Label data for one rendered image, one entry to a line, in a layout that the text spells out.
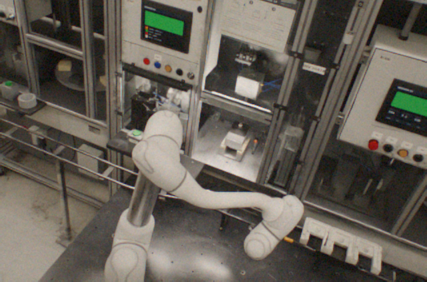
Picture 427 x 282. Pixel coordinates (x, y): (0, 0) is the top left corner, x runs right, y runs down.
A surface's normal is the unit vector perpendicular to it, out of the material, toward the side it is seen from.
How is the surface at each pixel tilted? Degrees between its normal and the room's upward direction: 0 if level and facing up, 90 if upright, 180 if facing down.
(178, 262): 0
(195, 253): 0
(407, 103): 90
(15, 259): 0
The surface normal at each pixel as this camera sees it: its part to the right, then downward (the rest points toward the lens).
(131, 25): -0.38, 0.50
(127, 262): 0.12, -0.75
